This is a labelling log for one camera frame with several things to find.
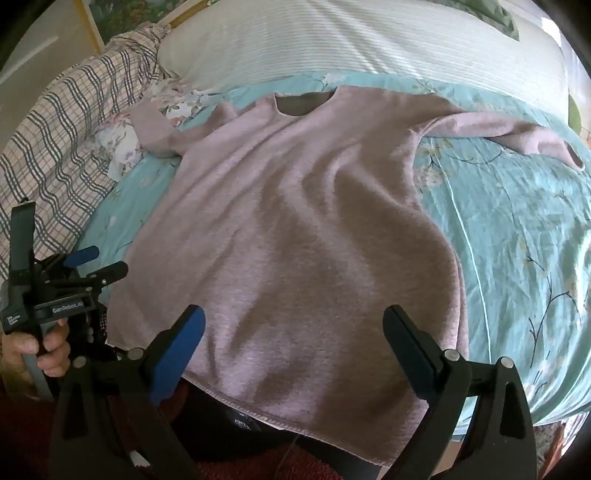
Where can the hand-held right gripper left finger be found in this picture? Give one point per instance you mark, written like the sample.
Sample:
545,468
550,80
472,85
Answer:
182,353

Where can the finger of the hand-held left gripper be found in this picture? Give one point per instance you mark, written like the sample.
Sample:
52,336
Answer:
108,272
83,255

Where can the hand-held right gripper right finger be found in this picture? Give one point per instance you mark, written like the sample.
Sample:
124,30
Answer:
418,357

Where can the pink towel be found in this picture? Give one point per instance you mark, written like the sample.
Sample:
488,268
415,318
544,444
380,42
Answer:
286,230

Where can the person's left hand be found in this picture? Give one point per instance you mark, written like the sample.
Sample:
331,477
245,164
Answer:
53,350

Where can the plaid cloth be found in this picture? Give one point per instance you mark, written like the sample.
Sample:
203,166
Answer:
55,138

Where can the white floral cloth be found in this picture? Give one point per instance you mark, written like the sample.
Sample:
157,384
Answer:
122,138

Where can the teal floral bed sheet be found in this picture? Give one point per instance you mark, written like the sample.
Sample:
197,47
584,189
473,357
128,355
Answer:
508,230

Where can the white ribbed blanket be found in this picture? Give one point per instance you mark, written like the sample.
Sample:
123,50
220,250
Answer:
346,41

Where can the green pillow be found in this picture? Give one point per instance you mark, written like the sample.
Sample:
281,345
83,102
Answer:
489,14

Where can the framed wall picture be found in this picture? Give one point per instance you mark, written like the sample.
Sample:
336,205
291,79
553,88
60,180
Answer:
134,14

